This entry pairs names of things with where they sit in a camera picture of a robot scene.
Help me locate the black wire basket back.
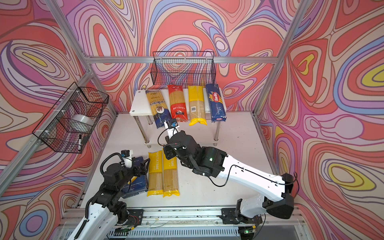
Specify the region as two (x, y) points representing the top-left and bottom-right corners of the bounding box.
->
(151, 51), (216, 88)

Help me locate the white two-tier shelf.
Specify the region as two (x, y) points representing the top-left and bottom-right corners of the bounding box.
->
(130, 90), (221, 148)

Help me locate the yellow clear spaghetti bag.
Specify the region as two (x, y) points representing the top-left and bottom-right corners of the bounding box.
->
(188, 86), (207, 126)

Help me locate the black marker pen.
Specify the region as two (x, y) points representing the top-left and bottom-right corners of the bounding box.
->
(78, 134), (82, 152)

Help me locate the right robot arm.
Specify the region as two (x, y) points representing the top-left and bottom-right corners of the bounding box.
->
(163, 130), (297, 223)

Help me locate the red spaghetti bag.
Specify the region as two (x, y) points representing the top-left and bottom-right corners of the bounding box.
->
(168, 85), (188, 122)

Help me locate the yellow pastatime bag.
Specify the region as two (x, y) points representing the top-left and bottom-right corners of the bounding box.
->
(163, 153), (180, 197)
(147, 150), (164, 197)

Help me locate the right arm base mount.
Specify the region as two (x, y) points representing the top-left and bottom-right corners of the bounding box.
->
(219, 208), (263, 226)

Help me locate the black wire basket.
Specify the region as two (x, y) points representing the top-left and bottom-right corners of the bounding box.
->
(33, 83), (109, 154)
(151, 51), (216, 88)

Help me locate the blue Barilla spaghetti bag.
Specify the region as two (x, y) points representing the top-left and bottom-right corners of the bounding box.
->
(206, 84), (227, 122)

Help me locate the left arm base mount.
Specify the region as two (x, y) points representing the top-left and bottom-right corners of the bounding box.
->
(116, 209), (144, 232)

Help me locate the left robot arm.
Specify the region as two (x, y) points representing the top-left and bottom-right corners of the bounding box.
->
(69, 159), (150, 240)

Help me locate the blue Barilla pasta box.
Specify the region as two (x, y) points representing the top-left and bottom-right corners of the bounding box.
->
(122, 157), (149, 199)

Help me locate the black wire basket left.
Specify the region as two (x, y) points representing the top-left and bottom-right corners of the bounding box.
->
(33, 83), (109, 154)

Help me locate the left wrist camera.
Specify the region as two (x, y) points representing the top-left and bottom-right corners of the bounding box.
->
(121, 150), (131, 159)

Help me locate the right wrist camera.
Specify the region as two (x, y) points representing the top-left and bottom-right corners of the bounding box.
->
(166, 119), (179, 137)

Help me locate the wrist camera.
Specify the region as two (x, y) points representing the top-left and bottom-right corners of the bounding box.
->
(166, 119), (179, 137)
(121, 150), (131, 159)

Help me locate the clear blue Ankara spaghetti bag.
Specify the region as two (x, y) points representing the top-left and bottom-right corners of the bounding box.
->
(146, 90), (172, 129)

